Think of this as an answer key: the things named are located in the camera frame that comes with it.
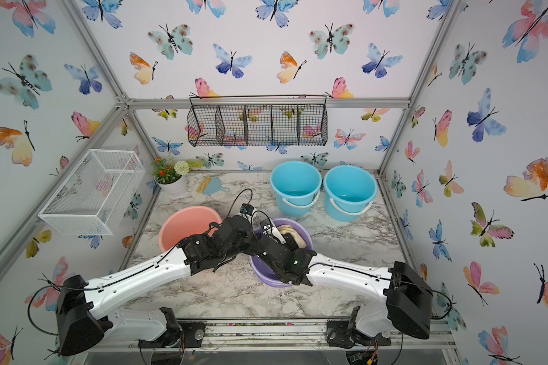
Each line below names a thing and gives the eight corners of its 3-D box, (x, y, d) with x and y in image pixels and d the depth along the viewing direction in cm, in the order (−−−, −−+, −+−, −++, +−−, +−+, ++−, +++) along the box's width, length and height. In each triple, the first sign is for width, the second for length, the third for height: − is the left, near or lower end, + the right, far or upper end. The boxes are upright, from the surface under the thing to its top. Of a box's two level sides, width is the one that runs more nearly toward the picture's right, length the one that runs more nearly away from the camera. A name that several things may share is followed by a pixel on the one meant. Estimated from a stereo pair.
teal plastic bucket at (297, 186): (271, 226, 103) (269, 200, 88) (273, 187, 117) (271, 160, 103) (319, 226, 102) (324, 200, 88) (314, 187, 117) (319, 160, 102)
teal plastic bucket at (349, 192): (322, 231, 101) (329, 206, 87) (317, 191, 115) (322, 165, 101) (370, 231, 101) (384, 206, 87) (359, 191, 115) (370, 165, 101)
